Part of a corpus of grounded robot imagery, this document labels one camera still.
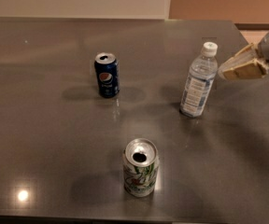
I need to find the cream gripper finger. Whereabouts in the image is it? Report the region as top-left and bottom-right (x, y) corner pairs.
(231, 43), (259, 63)
(218, 58), (269, 80)

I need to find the white green soda can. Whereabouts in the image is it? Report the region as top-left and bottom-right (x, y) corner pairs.
(122, 138), (160, 197)

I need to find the blue Pepsi soda can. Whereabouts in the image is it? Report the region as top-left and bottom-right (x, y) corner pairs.
(94, 52), (120, 98)

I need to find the clear blue-labelled plastic water bottle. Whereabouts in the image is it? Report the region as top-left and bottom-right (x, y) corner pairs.
(179, 42), (218, 118)

